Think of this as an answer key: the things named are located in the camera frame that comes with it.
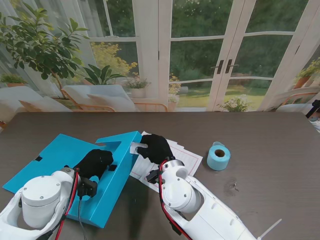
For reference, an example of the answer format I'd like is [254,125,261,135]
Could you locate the white peeled label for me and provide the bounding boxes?
[129,141,147,155]

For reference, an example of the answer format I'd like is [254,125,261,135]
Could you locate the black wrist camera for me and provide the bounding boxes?
[76,177,98,198]
[145,169,161,185]

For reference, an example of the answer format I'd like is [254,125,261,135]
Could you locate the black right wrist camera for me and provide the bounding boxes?
[145,169,161,185]

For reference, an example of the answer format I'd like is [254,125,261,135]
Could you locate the black stand at table edge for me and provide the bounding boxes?
[306,99,320,119]

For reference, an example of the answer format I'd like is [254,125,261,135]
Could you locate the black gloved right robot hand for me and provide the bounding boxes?
[136,134,176,166]

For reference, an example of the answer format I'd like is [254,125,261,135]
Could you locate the grey left arm cable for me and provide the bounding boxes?
[77,196,88,240]

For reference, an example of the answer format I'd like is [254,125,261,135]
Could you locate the printed garden window backdrop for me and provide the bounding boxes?
[0,0,320,114]

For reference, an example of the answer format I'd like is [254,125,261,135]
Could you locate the red left arm cable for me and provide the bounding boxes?
[53,168,81,240]

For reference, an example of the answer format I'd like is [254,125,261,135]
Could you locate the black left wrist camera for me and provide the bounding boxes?
[76,177,98,198]

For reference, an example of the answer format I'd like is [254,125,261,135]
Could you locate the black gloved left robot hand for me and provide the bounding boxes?
[64,149,115,181]

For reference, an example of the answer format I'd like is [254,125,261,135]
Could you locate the blue file box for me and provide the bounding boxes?
[2,129,143,229]

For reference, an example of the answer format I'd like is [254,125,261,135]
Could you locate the light blue label roll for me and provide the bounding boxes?
[206,141,231,172]

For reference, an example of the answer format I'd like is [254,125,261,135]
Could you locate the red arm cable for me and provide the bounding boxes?
[53,168,81,240]
[158,159,193,240]

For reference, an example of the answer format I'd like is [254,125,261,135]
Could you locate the white cable tie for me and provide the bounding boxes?
[257,218,283,240]

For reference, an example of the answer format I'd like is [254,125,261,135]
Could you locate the white lined paper sheets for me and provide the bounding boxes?
[129,131,204,193]

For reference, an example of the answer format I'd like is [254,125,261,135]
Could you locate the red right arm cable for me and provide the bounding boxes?
[158,159,193,240]

